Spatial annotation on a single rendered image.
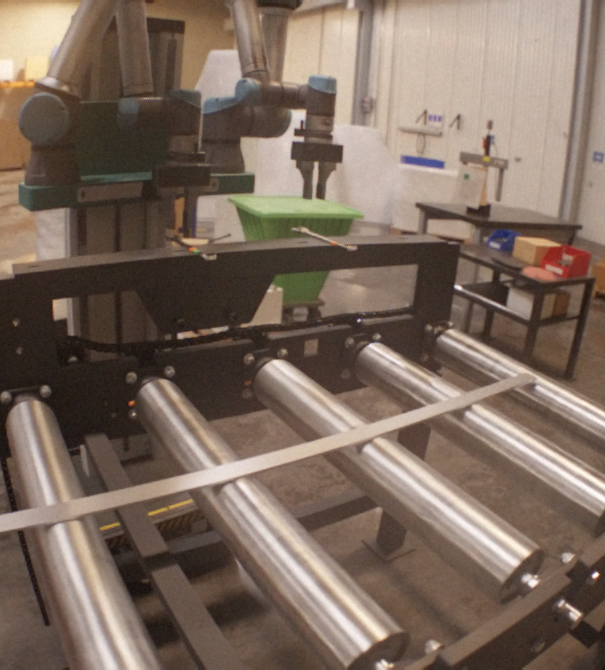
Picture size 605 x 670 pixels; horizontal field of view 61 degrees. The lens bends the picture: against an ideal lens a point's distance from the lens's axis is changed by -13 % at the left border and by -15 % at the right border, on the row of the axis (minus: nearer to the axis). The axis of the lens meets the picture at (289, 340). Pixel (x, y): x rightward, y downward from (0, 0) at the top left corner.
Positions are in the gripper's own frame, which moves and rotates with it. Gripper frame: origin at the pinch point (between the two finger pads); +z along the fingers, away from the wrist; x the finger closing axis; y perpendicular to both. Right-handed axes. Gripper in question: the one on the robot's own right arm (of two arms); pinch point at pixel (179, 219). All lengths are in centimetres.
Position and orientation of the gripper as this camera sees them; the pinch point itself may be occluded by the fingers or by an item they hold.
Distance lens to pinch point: 136.3
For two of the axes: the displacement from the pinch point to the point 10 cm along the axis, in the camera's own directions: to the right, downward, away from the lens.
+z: -0.7, 9.3, 3.7
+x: -8.6, 1.3, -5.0
